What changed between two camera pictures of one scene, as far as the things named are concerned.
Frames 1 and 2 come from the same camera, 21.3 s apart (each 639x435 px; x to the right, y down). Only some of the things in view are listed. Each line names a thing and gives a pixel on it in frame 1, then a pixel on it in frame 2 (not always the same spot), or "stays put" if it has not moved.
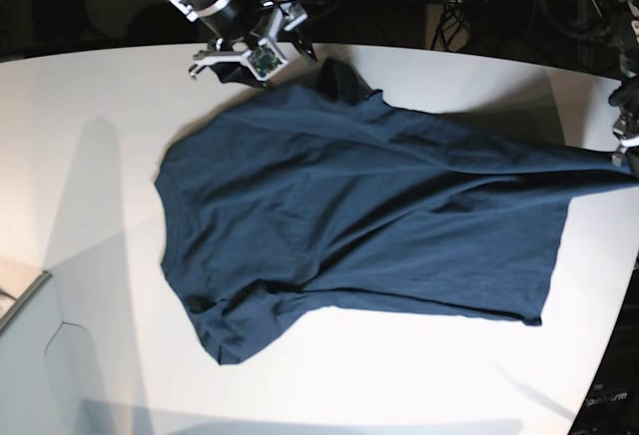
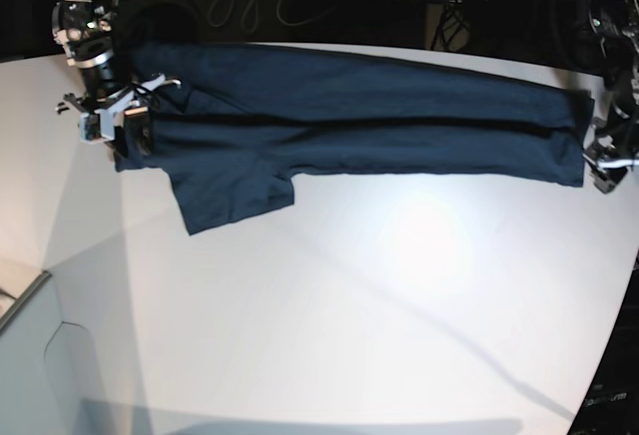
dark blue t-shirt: [323, 196] to [248, 119]
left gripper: [266, 56] to [98, 120]
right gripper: [626, 126] to [605, 161]
